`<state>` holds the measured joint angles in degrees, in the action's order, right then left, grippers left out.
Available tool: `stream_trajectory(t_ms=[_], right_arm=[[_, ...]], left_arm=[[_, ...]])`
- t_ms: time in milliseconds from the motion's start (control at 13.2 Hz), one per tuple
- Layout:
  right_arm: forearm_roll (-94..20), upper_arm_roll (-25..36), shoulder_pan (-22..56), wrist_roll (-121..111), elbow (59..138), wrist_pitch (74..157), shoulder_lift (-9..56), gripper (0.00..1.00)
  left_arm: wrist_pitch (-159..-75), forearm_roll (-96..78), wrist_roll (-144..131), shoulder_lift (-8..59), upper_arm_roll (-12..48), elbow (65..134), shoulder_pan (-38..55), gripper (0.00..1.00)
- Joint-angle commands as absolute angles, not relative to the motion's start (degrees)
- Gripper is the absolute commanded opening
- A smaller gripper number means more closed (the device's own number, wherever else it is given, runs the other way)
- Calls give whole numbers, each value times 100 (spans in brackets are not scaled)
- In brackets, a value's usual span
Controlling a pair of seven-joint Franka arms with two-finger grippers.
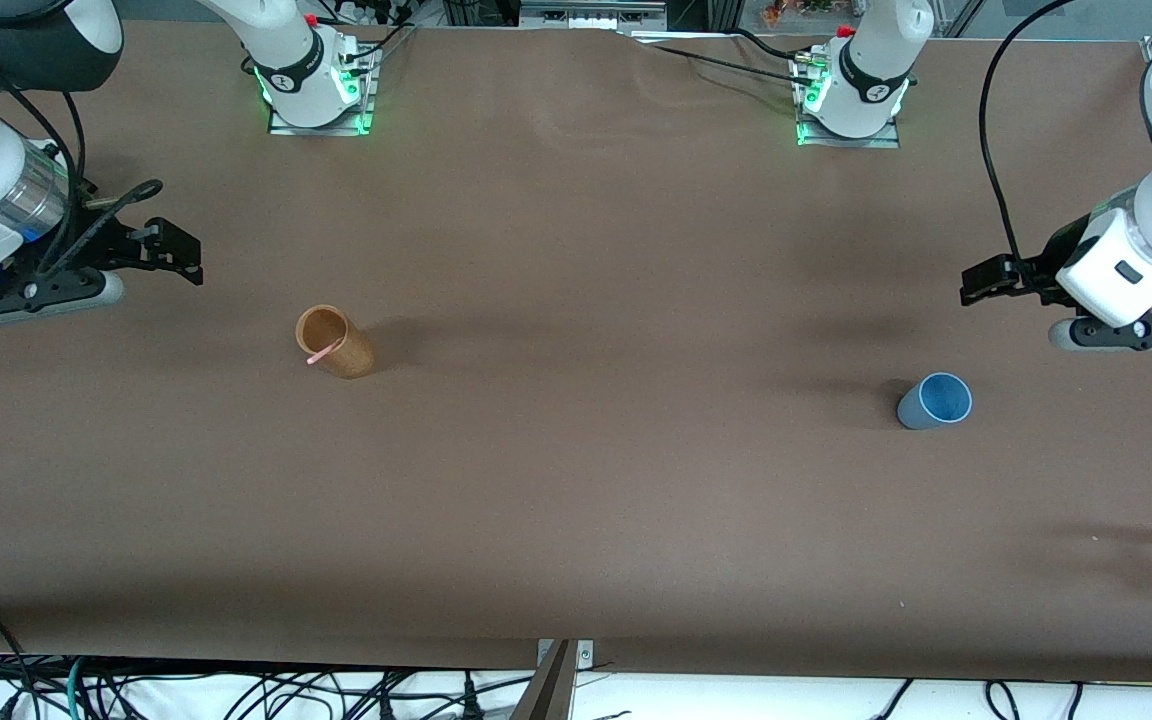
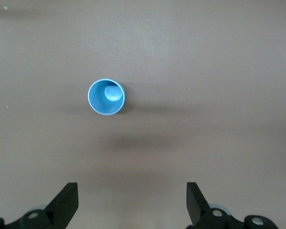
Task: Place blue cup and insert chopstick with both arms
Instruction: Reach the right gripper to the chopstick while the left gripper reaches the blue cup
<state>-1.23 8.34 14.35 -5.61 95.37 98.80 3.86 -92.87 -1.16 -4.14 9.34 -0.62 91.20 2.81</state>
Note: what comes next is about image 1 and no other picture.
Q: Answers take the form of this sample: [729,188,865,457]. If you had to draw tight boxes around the blue cup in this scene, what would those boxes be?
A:
[897,372,974,431]

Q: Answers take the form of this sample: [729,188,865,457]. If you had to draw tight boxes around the brown wooden cup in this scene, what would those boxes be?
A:
[295,304,377,380]

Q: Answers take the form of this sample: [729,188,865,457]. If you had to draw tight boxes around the grey metal box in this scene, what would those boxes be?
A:
[519,0,669,31]

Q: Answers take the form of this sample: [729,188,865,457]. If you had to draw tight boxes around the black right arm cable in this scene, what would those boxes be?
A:
[0,90,165,281]

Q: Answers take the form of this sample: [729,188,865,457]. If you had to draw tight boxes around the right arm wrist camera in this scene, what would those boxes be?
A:
[0,268,126,324]

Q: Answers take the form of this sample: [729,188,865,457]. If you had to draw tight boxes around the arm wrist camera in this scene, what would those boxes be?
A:
[1048,312,1152,353]
[0,268,126,324]

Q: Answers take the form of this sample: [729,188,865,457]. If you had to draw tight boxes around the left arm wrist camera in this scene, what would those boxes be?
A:
[1048,312,1152,353]

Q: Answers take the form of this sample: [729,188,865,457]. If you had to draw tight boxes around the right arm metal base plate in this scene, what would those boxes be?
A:
[266,45,378,137]

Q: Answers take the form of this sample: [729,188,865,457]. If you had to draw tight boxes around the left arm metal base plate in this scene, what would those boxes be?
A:
[796,55,902,150]

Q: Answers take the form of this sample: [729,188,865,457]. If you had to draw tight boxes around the black cables at right base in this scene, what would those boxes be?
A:
[341,25,417,76]

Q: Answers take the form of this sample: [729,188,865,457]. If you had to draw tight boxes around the short black base cable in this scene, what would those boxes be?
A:
[731,28,805,63]

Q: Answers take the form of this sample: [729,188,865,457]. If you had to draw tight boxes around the long black base cable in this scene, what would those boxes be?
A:
[648,42,819,89]

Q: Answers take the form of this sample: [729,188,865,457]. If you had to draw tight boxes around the metal table edge bracket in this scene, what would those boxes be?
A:
[536,639,595,669]

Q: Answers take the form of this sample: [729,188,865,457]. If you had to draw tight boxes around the brown angled post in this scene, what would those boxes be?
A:
[509,640,578,720]

